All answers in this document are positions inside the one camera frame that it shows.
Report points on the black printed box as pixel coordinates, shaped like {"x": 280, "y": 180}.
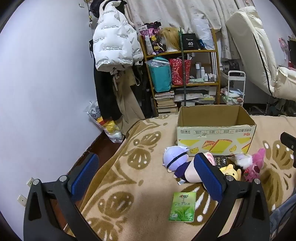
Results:
{"x": 190, "y": 41}

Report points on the pile of papers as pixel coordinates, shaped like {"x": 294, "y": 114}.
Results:
{"x": 192, "y": 96}

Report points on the green pole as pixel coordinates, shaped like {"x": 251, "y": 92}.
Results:
{"x": 183, "y": 69}

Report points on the red patterned bag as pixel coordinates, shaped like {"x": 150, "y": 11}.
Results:
{"x": 179, "y": 71}

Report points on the white mattress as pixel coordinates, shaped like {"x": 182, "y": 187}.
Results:
{"x": 252, "y": 41}

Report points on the yellow bear plush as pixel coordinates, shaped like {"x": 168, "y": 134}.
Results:
{"x": 231, "y": 172}

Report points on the plastic bag of items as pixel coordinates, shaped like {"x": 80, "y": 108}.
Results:
{"x": 108, "y": 129}

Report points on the stack of books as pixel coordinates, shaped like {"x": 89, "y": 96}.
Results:
{"x": 165, "y": 102}

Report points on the beige hanging coat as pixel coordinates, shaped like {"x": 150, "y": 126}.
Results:
{"x": 129, "y": 99}

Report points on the printed cardboard box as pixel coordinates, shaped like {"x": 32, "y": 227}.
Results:
{"x": 208, "y": 136}

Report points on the blue grey cloth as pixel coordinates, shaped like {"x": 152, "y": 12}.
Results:
{"x": 282, "y": 215}

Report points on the white wall outlet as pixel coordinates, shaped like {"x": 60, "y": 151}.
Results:
{"x": 30, "y": 182}
{"x": 22, "y": 199}

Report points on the teal shopping bag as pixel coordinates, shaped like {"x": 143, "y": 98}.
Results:
{"x": 159, "y": 76}

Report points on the row of cosmetic bottles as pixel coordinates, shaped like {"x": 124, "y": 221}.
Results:
{"x": 203, "y": 74}

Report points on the pink fan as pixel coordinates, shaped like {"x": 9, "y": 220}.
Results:
{"x": 283, "y": 45}

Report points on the blonde wig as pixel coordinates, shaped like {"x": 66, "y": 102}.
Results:
{"x": 170, "y": 38}

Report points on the purple printed bag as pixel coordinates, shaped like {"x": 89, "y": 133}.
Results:
{"x": 152, "y": 37}

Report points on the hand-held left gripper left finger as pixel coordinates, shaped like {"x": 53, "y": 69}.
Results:
{"x": 85, "y": 172}

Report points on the white trolley cart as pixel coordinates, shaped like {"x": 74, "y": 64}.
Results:
{"x": 235, "y": 74}

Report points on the white fluffy plush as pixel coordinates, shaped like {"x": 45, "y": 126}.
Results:
{"x": 242, "y": 160}

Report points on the wooden shelf rack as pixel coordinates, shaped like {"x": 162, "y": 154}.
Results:
{"x": 166, "y": 53}

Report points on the black tissue pack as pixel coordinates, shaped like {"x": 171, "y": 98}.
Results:
{"x": 219, "y": 161}

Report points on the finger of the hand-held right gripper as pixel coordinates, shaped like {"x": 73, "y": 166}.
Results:
{"x": 289, "y": 141}

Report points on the green tissue pack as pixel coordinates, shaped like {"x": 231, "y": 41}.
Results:
{"x": 182, "y": 206}

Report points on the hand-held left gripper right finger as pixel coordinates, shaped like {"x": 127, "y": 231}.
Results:
{"x": 208, "y": 177}

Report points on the pale patterned curtain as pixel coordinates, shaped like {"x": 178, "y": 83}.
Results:
{"x": 161, "y": 11}

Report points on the beige patterned blanket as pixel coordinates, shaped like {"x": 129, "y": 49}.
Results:
{"x": 143, "y": 185}

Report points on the purple-haired plush doll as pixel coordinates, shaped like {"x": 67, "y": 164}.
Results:
{"x": 172, "y": 157}

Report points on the translucent plastic bag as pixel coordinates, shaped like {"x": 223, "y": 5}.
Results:
{"x": 203, "y": 32}

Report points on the white puffer jacket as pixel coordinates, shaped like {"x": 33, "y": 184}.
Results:
{"x": 113, "y": 39}

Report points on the bright pink plush toy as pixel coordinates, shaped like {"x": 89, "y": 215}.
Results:
{"x": 254, "y": 166}

